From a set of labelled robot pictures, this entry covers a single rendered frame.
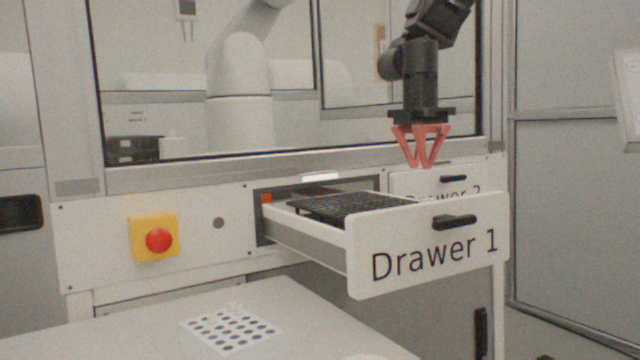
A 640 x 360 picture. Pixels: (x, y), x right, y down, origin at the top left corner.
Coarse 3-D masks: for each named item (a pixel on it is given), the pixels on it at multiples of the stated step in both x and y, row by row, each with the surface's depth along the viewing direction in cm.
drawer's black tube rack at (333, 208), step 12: (360, 192) 96; (288, 204) 89; (300, 204) 87; (312, 204) 86; (324, 204) 85; (336, 204) 84; (348, 204) 83; (360, 204) 83; (372, 204) 83; (384, 204) 82; (396, 204) 81; (408, 204) 81; (312, 216) 89; (324, 216) 88; (336, 216) 74
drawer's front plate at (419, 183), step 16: (400, 176) 103; (416, 176) 105; (432, 176) 108; (480, 176) 115; (400, 192) 103; (416, 192) 106; (432, 192) 108; (448, 192) 110; (464, 192) 113; (480, 192) 116
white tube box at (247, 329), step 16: (192, 320) 62; (224, 320) 62; (240, 320) 61; (256, 320) 61; (192, 336) 58; (208, 336) 57; (224, 336) 57; (240, 336) 57; (256, 336) 57; (272, 336) 56; (192, 352) 59; (208, 352) 55; (224, 352) 53; (240, 352) 54; (256, 352) 55; (272, 352) 56
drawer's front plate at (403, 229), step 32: (352, 224) 59; (384, 224) 62; (416, 224) 64; (480, 224) 71; (352, 256) 60; (384, 256) 62; (416, 256) 65; (448, 256) 68; (480, 256) 71; (352, 288) 61; (384, 288) 63
